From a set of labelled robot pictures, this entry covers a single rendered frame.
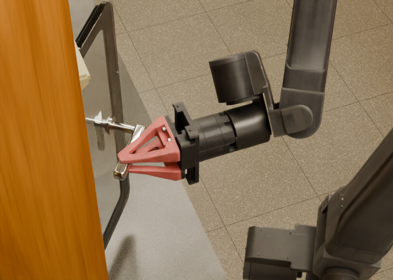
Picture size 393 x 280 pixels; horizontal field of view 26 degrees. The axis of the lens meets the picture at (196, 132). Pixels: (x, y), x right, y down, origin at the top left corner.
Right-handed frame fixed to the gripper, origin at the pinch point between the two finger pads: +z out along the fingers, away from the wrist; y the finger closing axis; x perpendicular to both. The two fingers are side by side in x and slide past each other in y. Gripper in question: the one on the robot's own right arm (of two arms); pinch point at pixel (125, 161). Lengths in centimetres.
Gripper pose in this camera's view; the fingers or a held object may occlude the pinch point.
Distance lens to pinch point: 111.7
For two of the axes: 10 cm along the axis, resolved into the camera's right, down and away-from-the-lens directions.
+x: 3.6, 7.0, -6.2
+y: 0.0, -6.6, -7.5
